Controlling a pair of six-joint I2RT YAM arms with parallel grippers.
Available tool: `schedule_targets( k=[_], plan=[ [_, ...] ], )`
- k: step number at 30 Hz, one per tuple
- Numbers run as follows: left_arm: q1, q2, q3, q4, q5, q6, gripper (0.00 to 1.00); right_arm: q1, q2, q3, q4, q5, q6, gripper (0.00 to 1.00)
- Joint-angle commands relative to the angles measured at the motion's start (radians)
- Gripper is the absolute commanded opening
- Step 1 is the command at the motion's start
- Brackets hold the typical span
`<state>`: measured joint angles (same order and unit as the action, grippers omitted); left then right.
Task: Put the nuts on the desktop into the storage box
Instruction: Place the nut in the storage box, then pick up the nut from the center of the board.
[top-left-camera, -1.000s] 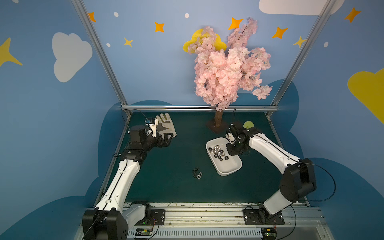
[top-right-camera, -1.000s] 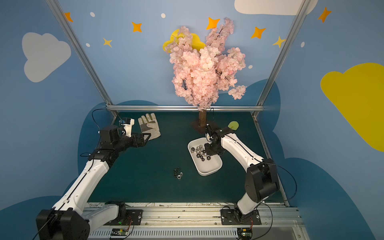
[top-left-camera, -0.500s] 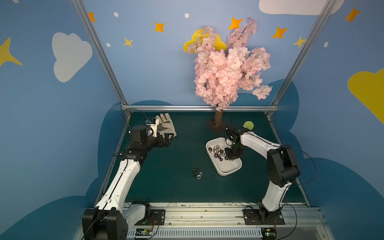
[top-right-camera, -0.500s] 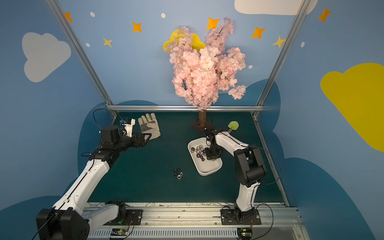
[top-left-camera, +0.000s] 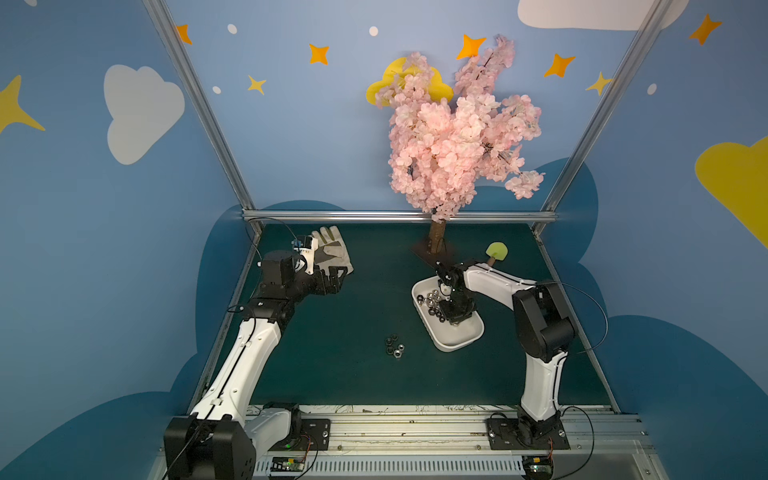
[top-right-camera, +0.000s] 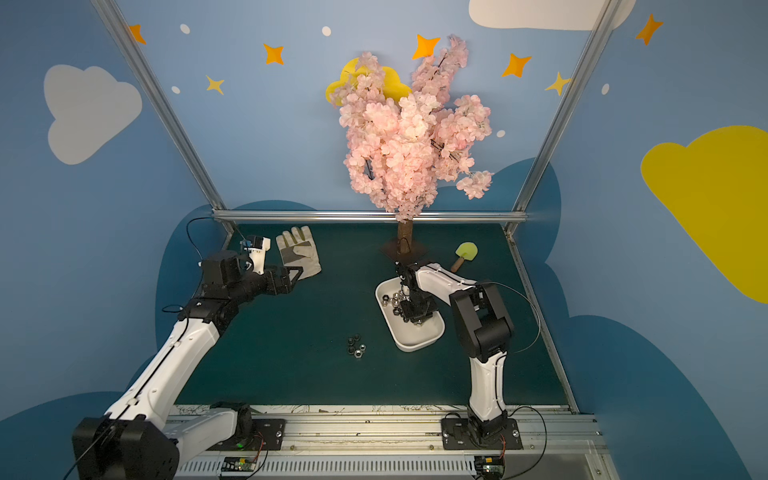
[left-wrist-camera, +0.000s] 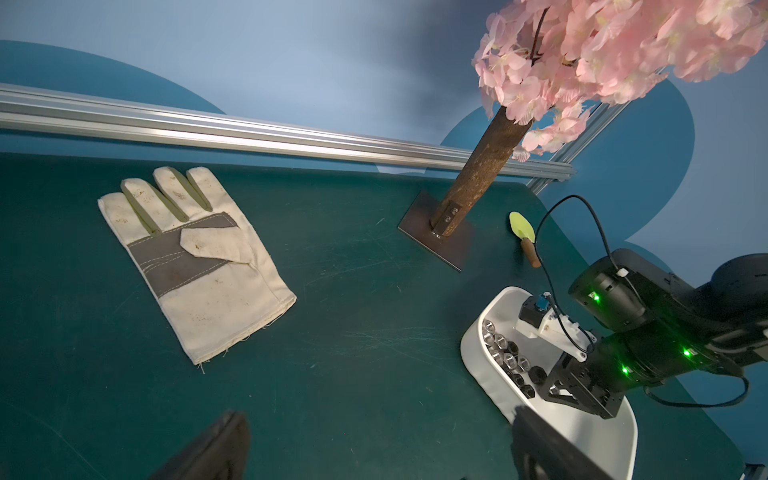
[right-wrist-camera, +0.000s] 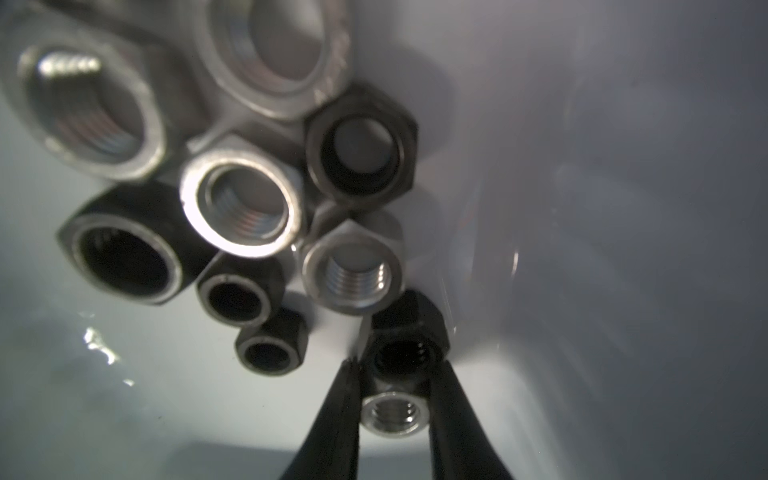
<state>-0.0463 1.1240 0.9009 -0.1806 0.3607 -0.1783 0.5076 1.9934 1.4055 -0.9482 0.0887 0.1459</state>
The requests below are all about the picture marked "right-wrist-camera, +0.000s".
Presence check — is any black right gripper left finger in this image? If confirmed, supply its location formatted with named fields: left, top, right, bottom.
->
left=280, top=358, right=362, bottom=480

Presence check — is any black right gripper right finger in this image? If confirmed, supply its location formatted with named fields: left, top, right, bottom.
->
left=429, top=361, right=513, bottom=480

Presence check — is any silver nut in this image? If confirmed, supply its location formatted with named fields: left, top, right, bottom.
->
left=360, top=391, right=431, bottom=439

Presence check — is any black nut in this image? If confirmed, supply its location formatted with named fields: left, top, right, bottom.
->
left=360, top=289, right=450, bottom=388

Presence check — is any heap of nuts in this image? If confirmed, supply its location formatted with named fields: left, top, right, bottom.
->
left=1, top=1, right=418, bottom=376

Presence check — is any white storage box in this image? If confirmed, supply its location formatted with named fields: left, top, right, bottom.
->
left=1, top=1, right=767, bottom=479

